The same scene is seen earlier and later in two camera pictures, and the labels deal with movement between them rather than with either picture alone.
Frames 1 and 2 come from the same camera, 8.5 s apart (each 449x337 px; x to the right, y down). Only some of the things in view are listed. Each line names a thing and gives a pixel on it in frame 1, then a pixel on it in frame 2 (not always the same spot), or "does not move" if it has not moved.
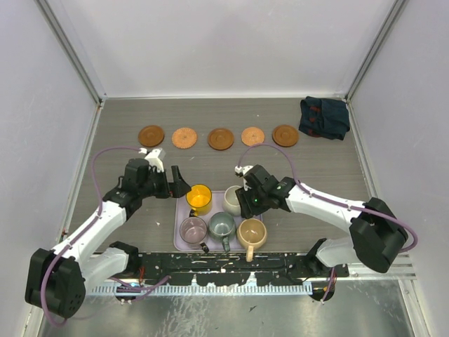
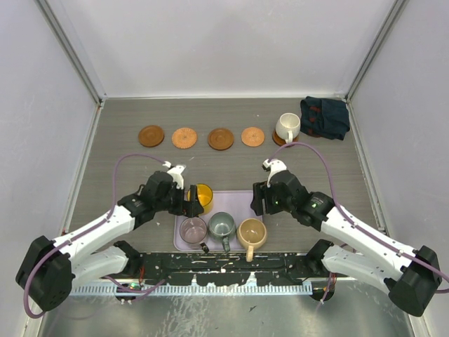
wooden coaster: [151, 135] does not move
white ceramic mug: [231, 203] → [287, 126]
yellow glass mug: [199, 198] does not move
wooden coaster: [285, 135] does not move
